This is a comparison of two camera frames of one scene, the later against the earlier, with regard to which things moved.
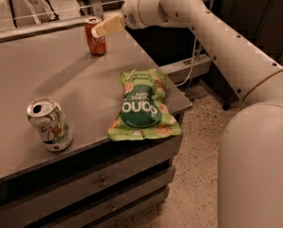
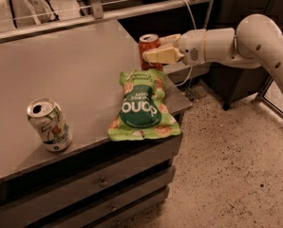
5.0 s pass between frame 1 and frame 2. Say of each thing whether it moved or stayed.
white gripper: moved
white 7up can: stayed
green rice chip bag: stayed
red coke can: moved
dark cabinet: stayed
